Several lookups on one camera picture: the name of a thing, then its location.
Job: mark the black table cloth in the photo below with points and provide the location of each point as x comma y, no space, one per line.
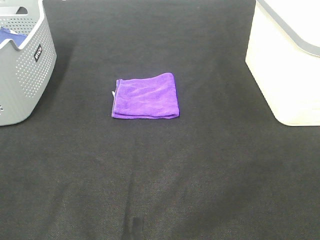
224,169

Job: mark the blue towel in basket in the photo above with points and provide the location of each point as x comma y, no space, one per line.
8,34

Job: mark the white laundry basket grey rim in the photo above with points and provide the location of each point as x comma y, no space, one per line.
283,56

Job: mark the grey perforated laundry basket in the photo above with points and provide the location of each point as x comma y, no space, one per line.
27,58

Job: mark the purple towel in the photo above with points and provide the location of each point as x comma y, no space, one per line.
148,98

